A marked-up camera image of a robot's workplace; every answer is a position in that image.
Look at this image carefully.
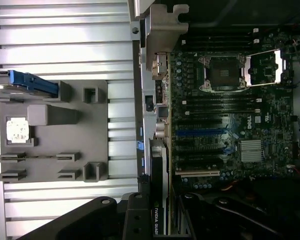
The white expansion slot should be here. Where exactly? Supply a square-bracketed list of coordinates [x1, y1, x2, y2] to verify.
[175, 168, 221, 178]

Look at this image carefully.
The long black expansion slot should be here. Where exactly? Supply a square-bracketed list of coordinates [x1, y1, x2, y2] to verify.
[176, 158, 222, 168]
[176, 148, 223, 158]
[176, 118, 223, 128]

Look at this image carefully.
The blue expansion slot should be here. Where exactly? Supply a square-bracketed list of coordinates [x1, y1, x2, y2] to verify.
[176, 128, 228, 138]

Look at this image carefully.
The silver finned chipset heatsink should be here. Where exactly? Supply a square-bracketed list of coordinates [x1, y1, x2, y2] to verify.
[240, 139, 265, 163]

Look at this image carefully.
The grey parts rack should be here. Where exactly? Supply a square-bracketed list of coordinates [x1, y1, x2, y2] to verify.
[0, 79, 108, 183]

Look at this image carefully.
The green Dell motherboard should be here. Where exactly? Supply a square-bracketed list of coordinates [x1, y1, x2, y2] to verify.
[168, 27, 295, 191]

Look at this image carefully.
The black open PC case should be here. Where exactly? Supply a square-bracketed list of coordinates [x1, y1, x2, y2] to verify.
[128, 0, 300, 240]

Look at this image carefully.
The silver CPU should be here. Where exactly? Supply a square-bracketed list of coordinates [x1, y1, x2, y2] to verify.
[6, 117, 31, 143]

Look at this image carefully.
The CPU socket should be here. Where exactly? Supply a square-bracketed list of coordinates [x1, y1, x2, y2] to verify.
[198, 55, 248, 93]

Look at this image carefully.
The silver socket cover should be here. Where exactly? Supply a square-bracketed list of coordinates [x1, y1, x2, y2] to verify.
[243, 48, 287, 87]

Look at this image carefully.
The hard disk with blue carrier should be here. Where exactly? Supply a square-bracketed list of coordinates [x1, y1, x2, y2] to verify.
[0, 69, 60, 98]

